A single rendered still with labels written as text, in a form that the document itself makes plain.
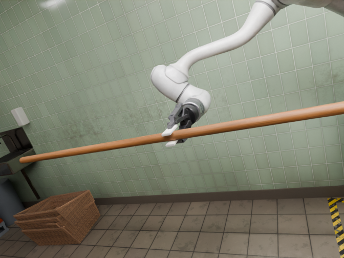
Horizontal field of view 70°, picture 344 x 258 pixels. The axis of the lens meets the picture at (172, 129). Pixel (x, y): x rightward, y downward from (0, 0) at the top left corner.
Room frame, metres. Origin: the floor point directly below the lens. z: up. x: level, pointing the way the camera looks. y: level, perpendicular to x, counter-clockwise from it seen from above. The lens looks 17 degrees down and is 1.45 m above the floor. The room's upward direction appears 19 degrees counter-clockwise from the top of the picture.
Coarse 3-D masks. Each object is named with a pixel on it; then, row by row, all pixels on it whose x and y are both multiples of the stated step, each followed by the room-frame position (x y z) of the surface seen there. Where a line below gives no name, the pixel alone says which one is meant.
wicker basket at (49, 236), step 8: (80, 216) 2.21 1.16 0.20; (96, 216) 2.38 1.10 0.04; (88, 224) 2.25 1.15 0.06; (24, 232) 2.20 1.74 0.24; (32, 232) 2.16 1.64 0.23; (40, 232) 2.13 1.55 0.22; (48, 232) 2.10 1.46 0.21; (56, 232) 2.07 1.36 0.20; (64, 232) 2.04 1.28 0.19; (80, 232) 2.13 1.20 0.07; (32, 240) 2.23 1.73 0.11; (40, 240) 2.21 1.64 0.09; (48, 240) 2.17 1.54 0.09; (56, 240) 2.14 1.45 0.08; (64, 240) 2.10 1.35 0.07; (72, 240) 2.07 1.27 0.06; (80, 240) 2.09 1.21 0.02
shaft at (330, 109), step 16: (288, 112) 0.58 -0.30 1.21; (304, 112) 0.56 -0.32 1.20; (320, 112) 0.54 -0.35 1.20; (336, 112) 0.53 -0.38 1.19; (192, 128) 0.71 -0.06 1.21; (208, 128) 0.68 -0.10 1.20; (224, 128) 0.65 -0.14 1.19; (240, 128) 0.63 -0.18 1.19; (96, 144) 0.90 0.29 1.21; (112, 144) 0.85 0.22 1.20; (128, 144) 0.81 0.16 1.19; (144, 144) 0.79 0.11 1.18; (32, 160) 1.06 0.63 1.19
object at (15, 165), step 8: (16, 128) 2.99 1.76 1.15; (0, 136) 2.93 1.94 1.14; (8, 136) 3.00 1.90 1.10; (16, 136) 3.03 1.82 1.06; (24, 136) 2.97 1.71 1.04; (8, 144) 3.14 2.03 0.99; (16, 144) 3.07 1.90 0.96; (24, 144) 3.00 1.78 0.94; (16, 152) 3.01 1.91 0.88; (24, 152) 2.86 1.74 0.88; (32, 152) 2.93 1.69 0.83; (0, 160) 2.86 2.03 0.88; (8, 160) 2.71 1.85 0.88; (16, 160) 2.74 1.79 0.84; (0, 168) 2.72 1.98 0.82; (8, 168) 2.65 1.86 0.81; (16, 168) 2.70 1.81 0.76; (24, 176) 2.94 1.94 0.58; (32, 184) 2.96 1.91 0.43
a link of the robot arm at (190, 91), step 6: (186, 90) 1.01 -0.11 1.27; (192, 90) 1.01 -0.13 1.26; (198, 90) 1.03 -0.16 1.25; (204, 90) 1.06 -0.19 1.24; (180, 96) 1.01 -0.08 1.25; (186, 96) 1.00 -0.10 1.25; (192, 96) 0.99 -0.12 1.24; (198, 96) 0.99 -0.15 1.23; (204, 96) 1.00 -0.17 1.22; (210, 96) 1.07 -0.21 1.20; (180, 102) 1.02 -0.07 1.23; (204, 102) 0.98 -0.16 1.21; (210, 102) 1.04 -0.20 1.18; (204, 108) 0.96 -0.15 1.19
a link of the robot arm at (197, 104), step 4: (188, 100) 0.96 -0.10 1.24; (192, 100) 0.95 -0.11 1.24; (196, 100) 0.95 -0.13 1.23; (184, 104) 0.94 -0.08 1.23; (188, 104) 0.93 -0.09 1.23; (192, 104) 0.93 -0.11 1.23; (196, 104) 0.92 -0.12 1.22; (200, 104) 0.94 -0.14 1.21; (196, 108) 0.92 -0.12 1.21; (200, 108) 0.93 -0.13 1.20; (200, 112) 0.92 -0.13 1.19; (200, 116) 0.92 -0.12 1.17
